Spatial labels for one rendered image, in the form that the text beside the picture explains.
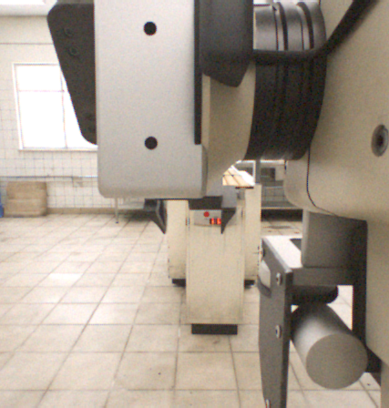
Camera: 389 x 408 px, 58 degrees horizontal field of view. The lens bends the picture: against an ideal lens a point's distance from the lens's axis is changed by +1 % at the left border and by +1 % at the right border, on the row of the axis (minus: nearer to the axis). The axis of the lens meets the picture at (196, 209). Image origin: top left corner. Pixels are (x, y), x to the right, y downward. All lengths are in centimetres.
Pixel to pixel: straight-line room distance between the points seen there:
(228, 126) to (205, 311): 199
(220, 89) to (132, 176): 5
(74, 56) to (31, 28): 617
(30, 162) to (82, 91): 603
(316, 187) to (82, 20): 15
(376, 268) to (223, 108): 15
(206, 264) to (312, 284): 173
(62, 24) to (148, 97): 7
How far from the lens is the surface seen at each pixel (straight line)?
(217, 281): 206
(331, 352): 28
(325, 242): 30
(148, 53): 17
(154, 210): 52
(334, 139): 17
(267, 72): 18
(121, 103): 17
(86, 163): 593
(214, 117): 16
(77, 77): 22
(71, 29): 21
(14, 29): 649
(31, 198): 608
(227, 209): 51
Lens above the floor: 114
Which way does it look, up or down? 11 degrees down
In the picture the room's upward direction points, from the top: straight up
